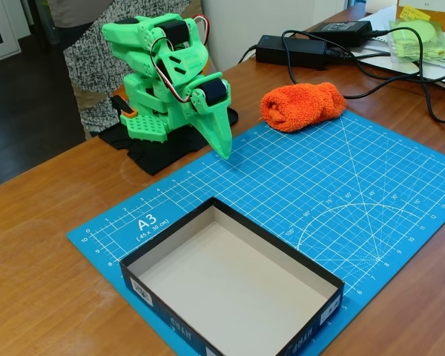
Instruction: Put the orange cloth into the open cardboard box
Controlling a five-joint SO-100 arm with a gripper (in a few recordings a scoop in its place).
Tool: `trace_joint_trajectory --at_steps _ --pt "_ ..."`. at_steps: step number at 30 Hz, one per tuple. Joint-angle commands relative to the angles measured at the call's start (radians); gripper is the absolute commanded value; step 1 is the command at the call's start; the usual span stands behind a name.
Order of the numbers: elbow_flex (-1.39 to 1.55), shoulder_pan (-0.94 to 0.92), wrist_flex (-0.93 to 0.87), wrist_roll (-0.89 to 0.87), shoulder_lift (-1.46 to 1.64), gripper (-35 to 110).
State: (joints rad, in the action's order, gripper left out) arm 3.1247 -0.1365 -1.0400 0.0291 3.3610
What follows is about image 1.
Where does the orange fluffy towel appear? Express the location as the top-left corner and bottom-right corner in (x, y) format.
(260, 82), (347, 134)

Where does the shallow cardboard box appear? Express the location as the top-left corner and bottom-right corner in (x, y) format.
(119, 196), (346, 356)

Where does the red white black servo cable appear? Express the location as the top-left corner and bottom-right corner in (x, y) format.
(151, 14), (212, 105)

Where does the black adapter output cable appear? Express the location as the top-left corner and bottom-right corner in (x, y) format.
(324, 46), (445, 85)

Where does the black cable over green bag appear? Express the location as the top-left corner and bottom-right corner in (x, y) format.
(369, 26), (445, 124)

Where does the white door frame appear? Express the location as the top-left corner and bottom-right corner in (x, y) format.
(0, 0), (22, 67)

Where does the long black power cable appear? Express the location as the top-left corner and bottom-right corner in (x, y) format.
(280, 29), (445, 99)

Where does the cardboard box with yellow label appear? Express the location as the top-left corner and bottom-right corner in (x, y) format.
(395, 0), (445, 35)

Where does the person in speckled top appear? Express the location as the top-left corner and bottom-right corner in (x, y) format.
(46, 0), (208, 140)

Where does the green plastic bag with parts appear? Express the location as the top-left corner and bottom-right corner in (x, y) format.
(388, 17), (445, 65)

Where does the blue A3 cutting mat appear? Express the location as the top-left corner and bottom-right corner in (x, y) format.
(65, 94), (445, 356)

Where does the orange and black table clamp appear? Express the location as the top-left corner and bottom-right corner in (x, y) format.
(110, 94), (138, 119)

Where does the black power adapter with label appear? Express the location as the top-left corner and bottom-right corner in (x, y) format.
(310, 20), (374, 48)

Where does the white paper stack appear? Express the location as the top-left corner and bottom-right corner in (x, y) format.
(354, 7), (445, 92)

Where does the black plastic base plate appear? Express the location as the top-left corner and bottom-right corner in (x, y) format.
(98, 107), (240, 176)

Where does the black power adapter blue light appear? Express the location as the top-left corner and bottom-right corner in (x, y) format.
(254, 34), (329, 70)

